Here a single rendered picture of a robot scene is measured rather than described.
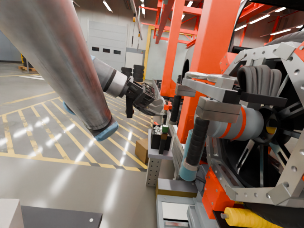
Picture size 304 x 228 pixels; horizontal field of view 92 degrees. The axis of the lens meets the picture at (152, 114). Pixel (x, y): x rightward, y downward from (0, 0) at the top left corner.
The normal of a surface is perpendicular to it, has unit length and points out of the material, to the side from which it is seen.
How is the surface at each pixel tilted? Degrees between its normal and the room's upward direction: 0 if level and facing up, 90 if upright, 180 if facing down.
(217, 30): 90
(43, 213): 0
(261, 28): 90
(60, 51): 125
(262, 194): 90
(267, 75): 51
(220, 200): 90
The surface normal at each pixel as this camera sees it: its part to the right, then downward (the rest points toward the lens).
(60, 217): 0.14, -0.95
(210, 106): 0.02, 0.30
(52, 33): 0.58, 0.77
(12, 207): 0.16, -0.44
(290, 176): -0.99, -0.13
